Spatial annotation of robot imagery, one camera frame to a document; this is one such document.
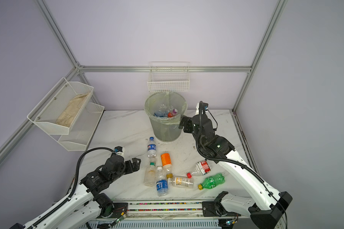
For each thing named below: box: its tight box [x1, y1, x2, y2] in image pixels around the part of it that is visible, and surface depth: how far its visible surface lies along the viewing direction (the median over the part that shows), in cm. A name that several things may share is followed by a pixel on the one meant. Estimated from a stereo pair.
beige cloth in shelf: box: [55, 92, 90, 128], surface depth 80 cm
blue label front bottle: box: [155, 166, 169, 197], surface depth 80 cm
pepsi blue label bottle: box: [147, 136, 157, 160], surface depth 95 cm
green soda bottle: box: [197, 172, 226, 191], surface depth 80 cm
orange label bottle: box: [160, 153, 173, 176], surface depth 88 cm
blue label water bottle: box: [153, 104, 169, 118], surface depth 100 cm
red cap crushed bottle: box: [186, 160, 212, 179], surface depth 87 cm
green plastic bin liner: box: [144, 91, 188, 125], surface depth 95 cm
